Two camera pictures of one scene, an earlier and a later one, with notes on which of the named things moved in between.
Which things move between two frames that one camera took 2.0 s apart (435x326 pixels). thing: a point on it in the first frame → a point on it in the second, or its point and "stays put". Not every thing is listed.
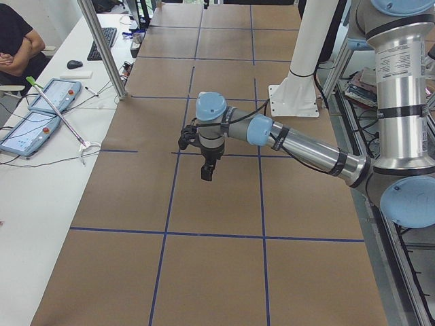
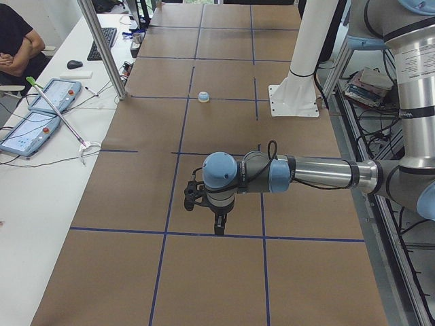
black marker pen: [89, 89] stays put
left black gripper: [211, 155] → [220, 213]
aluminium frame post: [105, 47] stays put
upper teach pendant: [61, 92] stays put
